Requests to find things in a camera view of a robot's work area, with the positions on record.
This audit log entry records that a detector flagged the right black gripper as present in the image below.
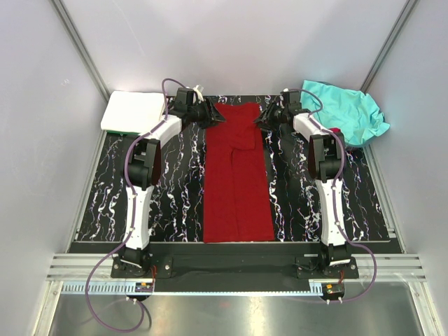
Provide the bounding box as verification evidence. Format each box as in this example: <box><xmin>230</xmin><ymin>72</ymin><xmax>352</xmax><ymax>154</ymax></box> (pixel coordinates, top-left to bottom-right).
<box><xmin>253</xmin><ymin>101</ymin><xmax>287</xmax><ymax>132</ymax></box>

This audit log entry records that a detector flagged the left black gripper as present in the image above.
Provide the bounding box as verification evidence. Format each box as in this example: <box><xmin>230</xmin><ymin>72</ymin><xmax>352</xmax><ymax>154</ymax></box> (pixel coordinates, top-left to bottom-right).
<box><xmin>187</xmin><ymin>97</ymin><xmax>225</xmax><ymax>130</ymax></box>

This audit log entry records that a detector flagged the red t shirt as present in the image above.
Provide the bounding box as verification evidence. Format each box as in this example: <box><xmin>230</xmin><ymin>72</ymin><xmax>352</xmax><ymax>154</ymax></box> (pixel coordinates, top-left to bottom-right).
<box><xmin>203</xmin><ymin>103</ymin><xmax>274</xmax><ymax>243</ymax></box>

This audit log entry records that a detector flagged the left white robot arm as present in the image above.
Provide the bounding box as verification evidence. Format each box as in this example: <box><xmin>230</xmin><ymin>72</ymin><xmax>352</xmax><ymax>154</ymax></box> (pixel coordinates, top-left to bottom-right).
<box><xmin>115</xmin><ymin>85</ymin><xmax>225</xmax><ymax>277</ymax></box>

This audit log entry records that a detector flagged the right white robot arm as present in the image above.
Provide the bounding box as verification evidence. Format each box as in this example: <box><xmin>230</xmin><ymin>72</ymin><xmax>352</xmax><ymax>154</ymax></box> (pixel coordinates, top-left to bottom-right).
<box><xmin>254</xmin><ymin>89</ymin><xmax>351</xmax><ymax>278</ymax></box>

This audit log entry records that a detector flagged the crimson t shirt in basket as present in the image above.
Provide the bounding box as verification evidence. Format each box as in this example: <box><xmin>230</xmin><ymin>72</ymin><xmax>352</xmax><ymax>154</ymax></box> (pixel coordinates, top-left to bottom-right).
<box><xmin>330</xmin><ymin>127</ymin><xmax>342</xmax><ymax>134</ymax></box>

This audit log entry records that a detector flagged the folded white t shirt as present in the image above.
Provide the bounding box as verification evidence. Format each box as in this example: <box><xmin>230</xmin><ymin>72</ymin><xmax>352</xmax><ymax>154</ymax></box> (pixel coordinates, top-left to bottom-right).
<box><xmin>100</xmin><ymin>91</ymin><xmax>165</xmax><ymax>134</ymax></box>

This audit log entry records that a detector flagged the teal t shirt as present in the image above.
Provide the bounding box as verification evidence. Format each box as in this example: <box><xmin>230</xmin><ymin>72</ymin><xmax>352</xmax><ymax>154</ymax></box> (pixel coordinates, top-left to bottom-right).
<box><xmin>300</xmin><ymin>80</ymin><xmax>390</xmax><ymax>148</ymax></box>

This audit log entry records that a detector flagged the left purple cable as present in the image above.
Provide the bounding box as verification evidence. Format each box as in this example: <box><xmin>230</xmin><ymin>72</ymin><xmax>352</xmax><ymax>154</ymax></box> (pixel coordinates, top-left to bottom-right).
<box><xmin>85</xmin><ymin>77</ymin><xmax>192</xmax><ymax>332</ymax></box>

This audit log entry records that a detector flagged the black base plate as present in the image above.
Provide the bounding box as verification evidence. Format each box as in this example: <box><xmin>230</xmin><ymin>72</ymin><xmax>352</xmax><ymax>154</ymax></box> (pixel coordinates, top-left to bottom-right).
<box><xmin>110</xmin><ymin>241</ymin><xmax>400</xmax><ymax>293</ymax></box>

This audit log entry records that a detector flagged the left aluminium frame post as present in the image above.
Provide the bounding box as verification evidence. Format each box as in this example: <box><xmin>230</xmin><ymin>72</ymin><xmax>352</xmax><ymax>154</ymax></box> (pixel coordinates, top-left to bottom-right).
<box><xmin>49</xmin><ymin>0</ymin><xmax>111</xmax><ymax>102</ymax></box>

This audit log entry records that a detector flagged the aluminium frame post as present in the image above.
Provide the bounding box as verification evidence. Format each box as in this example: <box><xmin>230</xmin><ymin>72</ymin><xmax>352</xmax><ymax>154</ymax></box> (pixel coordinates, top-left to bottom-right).
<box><xmin>49</xmin><ymin>0</ymin><xmax>111</xmax><ymax>102</ymax></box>
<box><xmin>360</xmin><ymin>0</ymin><xmax>419</xmax><ymax>93</ymax></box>

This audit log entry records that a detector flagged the right aluminium frame post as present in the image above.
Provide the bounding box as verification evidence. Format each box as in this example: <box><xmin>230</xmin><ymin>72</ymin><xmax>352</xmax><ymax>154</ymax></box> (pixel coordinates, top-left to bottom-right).
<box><xmin>360</xmin><ymin>0</ymin><xmax>419</xmax><ymax>93</ymax></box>

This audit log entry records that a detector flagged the aluminium cross rail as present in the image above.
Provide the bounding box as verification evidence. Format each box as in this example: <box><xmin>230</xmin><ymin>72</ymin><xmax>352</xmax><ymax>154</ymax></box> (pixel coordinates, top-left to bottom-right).
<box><xmin>46</xmin><ymin>253</ymin><xmax>426</xmax><ymax>281</ymax></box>

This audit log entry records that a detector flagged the left cable duct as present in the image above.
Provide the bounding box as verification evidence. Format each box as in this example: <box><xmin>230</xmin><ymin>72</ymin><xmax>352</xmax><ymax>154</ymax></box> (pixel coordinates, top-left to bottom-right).
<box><xmin>62</xmin><ymin>281</ymin><xmax>154</xmax><ymax>295</ymax></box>

